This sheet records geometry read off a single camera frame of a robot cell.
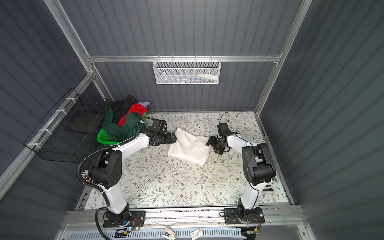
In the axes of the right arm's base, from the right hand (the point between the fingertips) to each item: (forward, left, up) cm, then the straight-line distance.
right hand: (211, 147), depth 96 cm
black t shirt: (+28, +65, +10) cm, 72 cm away
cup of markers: (-24, +63, +15) cm, 69 cm away
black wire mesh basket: (-6, +72, +27) cm, 78 cm away
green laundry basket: (+6, +72, +4) cm, 73 cm away
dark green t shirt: (+10, +50, +11) cm, 52 cm away
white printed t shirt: (0, +15, 0) cm, 15 cm away
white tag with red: (-46, +10, -2) cm, 47 cm away
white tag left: (-46, +22, 0) cm, 51 cm away
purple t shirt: (+33, +49, +9) cm, 60 cm away
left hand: (+4, +26, +5) cm, 27 cm away
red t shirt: (+28, +54, +10) cm, 62 cm away
